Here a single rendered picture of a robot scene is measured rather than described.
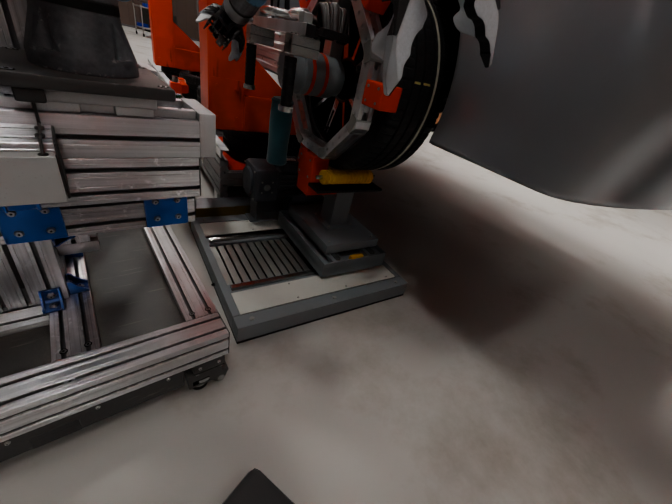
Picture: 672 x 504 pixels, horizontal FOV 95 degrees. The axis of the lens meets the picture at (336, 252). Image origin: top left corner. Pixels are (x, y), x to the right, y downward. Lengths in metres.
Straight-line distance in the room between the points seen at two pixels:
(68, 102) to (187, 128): 0.18
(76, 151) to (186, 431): 0.73
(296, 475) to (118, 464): 0.43
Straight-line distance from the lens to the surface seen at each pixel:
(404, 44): 0.39
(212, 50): 1.60
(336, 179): 1.27
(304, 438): 1.04
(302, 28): 1.04
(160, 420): 1.08
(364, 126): 1.11
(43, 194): 0.61
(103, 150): 0.72
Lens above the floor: 0.93
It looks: 32 degrees down
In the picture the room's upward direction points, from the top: 14 degrees clockwise
